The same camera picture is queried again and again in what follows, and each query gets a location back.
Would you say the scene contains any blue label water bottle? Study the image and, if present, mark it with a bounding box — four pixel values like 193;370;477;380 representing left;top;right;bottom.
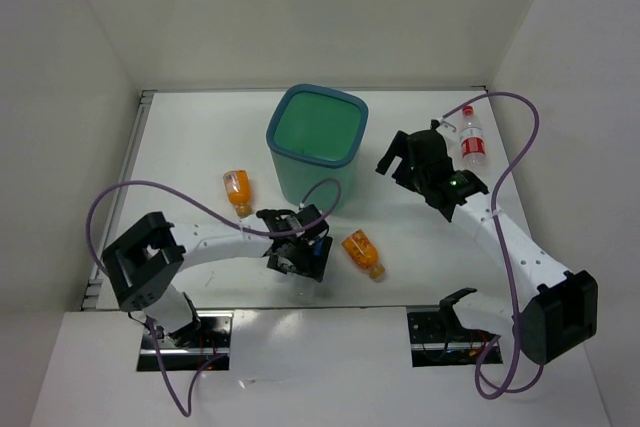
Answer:
286;241;326;305

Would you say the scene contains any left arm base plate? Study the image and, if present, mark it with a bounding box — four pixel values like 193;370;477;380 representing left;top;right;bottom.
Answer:
155;310;233;372

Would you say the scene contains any green plastic bin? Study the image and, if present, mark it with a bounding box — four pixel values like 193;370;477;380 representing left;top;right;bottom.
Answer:
266;84;369;211

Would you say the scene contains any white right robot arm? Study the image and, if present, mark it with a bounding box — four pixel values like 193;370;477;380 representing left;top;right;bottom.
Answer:
376;129;598;365

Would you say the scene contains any aluminium table edge rail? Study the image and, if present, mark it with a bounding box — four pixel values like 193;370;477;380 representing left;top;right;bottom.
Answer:
80;90;156;311

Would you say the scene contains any red label clear bottle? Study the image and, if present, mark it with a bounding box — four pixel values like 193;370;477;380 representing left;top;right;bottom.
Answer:
459;105;487;168

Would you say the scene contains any orange juice bottle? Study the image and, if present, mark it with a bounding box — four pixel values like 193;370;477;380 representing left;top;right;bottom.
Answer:
341;229;386;282
223;170;252;218

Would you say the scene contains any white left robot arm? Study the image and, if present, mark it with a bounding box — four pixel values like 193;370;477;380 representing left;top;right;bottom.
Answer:
101;204;333;347

